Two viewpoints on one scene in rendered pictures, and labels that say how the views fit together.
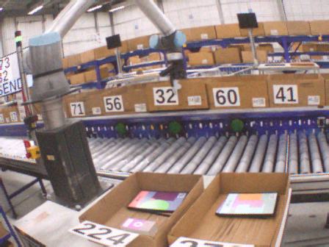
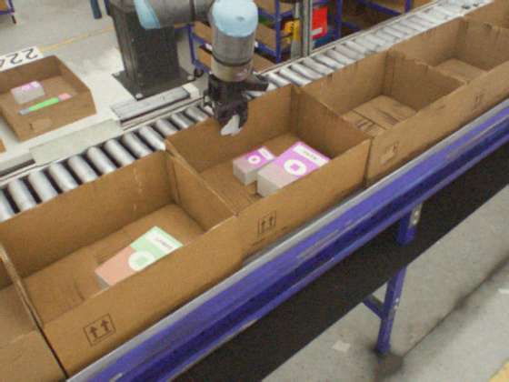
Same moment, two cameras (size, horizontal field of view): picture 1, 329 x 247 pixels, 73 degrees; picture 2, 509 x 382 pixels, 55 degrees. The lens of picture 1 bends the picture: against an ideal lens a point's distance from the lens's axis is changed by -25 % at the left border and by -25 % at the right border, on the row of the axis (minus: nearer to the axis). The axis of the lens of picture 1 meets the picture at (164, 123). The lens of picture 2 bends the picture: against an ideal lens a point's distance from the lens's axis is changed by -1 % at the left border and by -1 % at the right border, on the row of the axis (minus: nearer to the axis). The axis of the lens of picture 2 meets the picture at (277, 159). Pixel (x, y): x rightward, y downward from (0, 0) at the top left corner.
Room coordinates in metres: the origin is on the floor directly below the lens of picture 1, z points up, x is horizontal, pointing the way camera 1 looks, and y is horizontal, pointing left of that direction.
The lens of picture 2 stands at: (2.25, -1.01, 1.74)
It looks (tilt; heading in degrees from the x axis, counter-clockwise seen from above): 38 degrees down; 113
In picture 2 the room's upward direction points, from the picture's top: 1 degrees counter-clockwise
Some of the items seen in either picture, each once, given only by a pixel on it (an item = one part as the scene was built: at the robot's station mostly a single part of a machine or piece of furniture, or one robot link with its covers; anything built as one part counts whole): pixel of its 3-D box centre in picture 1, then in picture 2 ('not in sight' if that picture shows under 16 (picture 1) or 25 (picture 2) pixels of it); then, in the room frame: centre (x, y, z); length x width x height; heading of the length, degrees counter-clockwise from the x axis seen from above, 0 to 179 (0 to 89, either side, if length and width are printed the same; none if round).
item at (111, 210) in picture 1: (145, 209); (38, 95); (0.79, 0.11, 0.80); 0.38 x 0.28 x 0.10; 152
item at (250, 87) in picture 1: (241, 91); (123, 249); (1.68, -0.51, 0.96); 0.39 x 0.29 x 0.17; 62
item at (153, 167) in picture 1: (165, 156); (179, 163); (1.45, 0.02, 0.72); 0.52 x 0.05 x 0.05; 152
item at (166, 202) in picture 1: (158, 201); (51, 110); (0.88, 0.07, 0.78); 0.19 x 0.14 x 0.02; 66
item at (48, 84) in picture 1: (48, 83); not in sight; (1.07, 0.45, 1.26); 0.19 x 0.19 x 0.10
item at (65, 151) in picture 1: (67, 160); (146, 40); (1.07, 0.44, 0.91); 0.26 x 0.26 x 0.33; 59
